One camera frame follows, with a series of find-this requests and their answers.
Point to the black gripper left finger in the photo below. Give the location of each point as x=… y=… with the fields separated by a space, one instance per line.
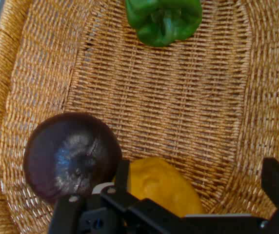
x=120 y=195

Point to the dark purple round eggplant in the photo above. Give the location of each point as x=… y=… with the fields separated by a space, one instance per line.
x=68 y=156

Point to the woven wicker basket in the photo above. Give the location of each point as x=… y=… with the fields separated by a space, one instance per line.
x=154 y=109

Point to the yellow lemon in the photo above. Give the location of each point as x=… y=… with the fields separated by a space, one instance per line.
x=161 y=185

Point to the green bell pepper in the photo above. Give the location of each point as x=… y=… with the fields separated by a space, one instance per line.
x=164 y=20

